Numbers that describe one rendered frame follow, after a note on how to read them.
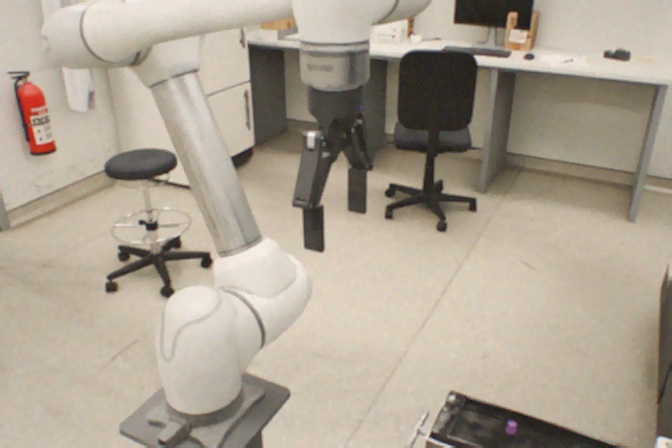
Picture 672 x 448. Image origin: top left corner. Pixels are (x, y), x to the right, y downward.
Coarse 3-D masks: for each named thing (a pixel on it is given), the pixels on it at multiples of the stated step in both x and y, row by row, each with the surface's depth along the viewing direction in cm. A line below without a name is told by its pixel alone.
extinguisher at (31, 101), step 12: (12, 72) 319; (24, 72) 325; (24, 84) 327; (24, 96) 325; (36, 96) 328; (24, 108) 328; (36, 108) 330; (24, 120) 331; (36, 120) 332; (48, 120) 339; (24, 132) 334; (36, 132) 335; (48, 132) 340; (36, 144) 338; (48, 144) 342
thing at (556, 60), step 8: (544, 56) 362; (552, 56) 361; (560, 56) 361; (568, 56) 362; (584, 56) 357; (552, 64) 338; (560, 64) 339; (568, 64) 338; (576, 64) 338; (584, 64) 338
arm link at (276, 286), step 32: (128, 0) 104; (160, 64) 109; (192, 64) 113; (160, 96) 113; (192, 96) 113; (192, 128) 114; (192, 160) 115; (224, 160) 118; (224, 192) 117; (224, 224) 118; (256, 224) 124; (224, 256) 121; (256, 256) 119; (288, 256) 130; (224, 288) 120; (256, 288) 118; (288, 288) 123; (288, 320) 123
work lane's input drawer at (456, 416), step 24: (456, 408) 102; (480, 408) 105; (504, 408) 103; (432, 432) 99; (456, 432) 100; (480, 432) 100; (504, 432) 100; (528, 432) 100; (552, 432) 100; (576, 432) 98
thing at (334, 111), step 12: (312, 96) 74; (324, 96) 73; (336, 96) 72; (348, 96) 73; (360, 96) 74; (312, 108) 74; (324, 108) 73; (336, 108) 73; (348, 108) 73; (360, 108) 75; (324, 120) 74; (336, 120) 75; (348, 120) 79; (324, 132) 74; (336, 132) 76; (348, 144) 80
